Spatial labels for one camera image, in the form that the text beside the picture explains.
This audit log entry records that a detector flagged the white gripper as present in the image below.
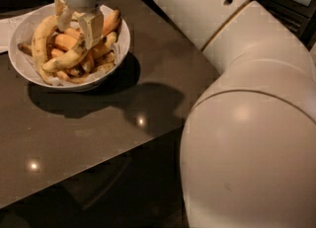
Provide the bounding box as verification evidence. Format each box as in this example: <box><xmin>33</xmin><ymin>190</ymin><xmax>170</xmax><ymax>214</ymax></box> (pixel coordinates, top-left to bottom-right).
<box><xmin>54</xmin><ymin>0</ymin><xmax>104</xmax><ymax>49</ymax></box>

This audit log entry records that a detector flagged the small yellow banana right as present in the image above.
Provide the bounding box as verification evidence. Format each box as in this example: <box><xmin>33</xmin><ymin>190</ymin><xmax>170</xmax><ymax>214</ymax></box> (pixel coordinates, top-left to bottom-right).
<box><xmin>103</xmin><ymin>32</ymin><xmax>118</xmax><ymax>48</ymax></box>

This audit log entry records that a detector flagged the white paper sheet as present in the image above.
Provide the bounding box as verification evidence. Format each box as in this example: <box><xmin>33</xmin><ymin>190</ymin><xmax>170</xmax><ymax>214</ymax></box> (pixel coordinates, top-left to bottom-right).
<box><xmin>0</xmin><ymin>12</ymin><xmax>31</xmax><ymax>53</ymax></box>

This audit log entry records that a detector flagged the yellow banana at bottom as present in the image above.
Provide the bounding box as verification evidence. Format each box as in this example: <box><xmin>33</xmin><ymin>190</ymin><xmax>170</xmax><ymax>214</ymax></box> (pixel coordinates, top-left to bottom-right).
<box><xmin>54</xmin><ymin>61</ymin><xmax>117</xmax><ymax>85</ymax></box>

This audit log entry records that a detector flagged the long yellow top banana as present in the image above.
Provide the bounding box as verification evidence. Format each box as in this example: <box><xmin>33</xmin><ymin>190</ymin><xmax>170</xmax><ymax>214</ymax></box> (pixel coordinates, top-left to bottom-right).
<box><xmin>42</xmin><ymin>36</ymin><xmax>88</xmax><ymax>72</ymax></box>

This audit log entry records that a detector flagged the orange banana at rim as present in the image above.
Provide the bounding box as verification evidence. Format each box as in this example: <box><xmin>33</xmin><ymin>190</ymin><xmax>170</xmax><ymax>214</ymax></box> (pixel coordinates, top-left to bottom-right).
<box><xmin>102</xmin><ymin>9</ymin><xmax>121</xmax><ymax>37</ymax></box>

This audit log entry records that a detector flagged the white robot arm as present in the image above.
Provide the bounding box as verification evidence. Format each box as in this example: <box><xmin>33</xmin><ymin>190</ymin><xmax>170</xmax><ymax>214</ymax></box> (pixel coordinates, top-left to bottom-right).
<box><xmin>153</xmin><ymin>0</ymin><xmax>316</xmax><ymax>228</ymax></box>

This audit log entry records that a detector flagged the yellow left curved banana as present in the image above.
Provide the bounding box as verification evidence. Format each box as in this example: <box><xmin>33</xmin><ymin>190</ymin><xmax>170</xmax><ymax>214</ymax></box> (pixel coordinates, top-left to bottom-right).
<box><xmin>32</xmin><ymin>16</ymin><xmax>57</xmax><ymax>85</ymax></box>

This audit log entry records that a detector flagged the orange banana in middle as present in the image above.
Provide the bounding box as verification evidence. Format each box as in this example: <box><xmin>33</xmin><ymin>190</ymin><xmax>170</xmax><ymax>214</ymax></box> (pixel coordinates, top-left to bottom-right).
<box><xmin>52</xmin><ymin>34</ymin><xmax>77</xmax><ymax>51</ymax></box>

